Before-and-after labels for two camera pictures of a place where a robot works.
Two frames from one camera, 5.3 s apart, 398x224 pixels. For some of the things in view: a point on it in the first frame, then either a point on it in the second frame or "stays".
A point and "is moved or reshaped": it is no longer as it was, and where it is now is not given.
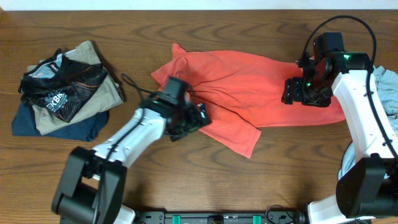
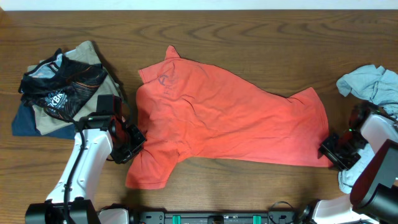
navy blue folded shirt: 24,124 stays
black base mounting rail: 239,217 stays
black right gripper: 288,91 → 331,151
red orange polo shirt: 240,93 is moved or reshaped
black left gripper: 194,116 → 134,143
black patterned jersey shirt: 63,86 stays
